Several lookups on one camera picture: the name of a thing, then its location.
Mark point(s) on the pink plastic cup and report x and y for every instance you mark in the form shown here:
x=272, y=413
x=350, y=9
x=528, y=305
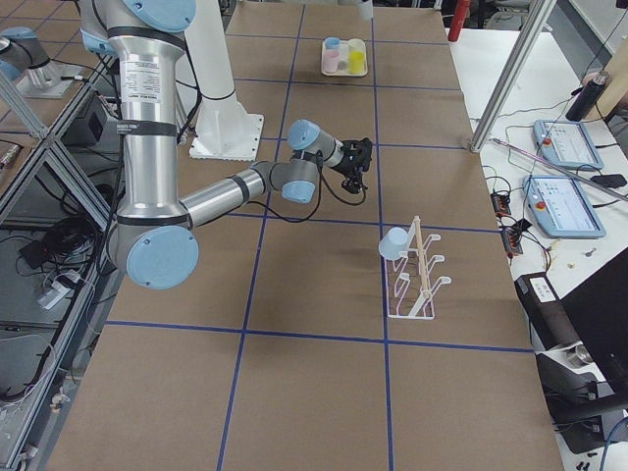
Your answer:
x=330, y=61

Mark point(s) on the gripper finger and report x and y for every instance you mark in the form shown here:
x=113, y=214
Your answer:
x=365, y=147
x=353, y=183

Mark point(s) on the yellow plastic cup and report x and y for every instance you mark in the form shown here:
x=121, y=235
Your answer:
x=356, y=63

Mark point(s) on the near teach pendant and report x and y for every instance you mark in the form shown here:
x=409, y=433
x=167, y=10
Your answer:
x=561, y=208

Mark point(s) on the light blue plastic cup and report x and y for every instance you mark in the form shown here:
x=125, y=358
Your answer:
x=393, y=243

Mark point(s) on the pale green plastic cup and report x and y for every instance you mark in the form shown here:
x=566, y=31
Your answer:
x=356, y=44

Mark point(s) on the cream plastic tray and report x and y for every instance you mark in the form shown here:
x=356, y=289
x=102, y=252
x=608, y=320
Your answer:
x=342, y=70

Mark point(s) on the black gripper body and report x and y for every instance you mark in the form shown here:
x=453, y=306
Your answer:
x=350, y=166

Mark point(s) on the aluminium frame post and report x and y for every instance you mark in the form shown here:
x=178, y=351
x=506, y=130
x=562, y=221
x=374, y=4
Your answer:
x=527, y=37

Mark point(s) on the teach pendant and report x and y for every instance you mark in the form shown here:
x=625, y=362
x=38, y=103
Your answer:
x=567, y=144
x=561, y=208

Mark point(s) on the black water bottle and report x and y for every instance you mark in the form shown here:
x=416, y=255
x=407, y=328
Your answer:
x=588, y=96

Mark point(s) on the white wire cup rack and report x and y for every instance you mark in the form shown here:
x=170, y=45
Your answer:
x=411, y=289

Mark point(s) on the red bottle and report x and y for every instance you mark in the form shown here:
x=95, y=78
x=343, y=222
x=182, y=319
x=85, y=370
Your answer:
x=458, y=20

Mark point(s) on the far teach pendant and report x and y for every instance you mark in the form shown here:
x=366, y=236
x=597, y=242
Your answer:
x=567, y=144

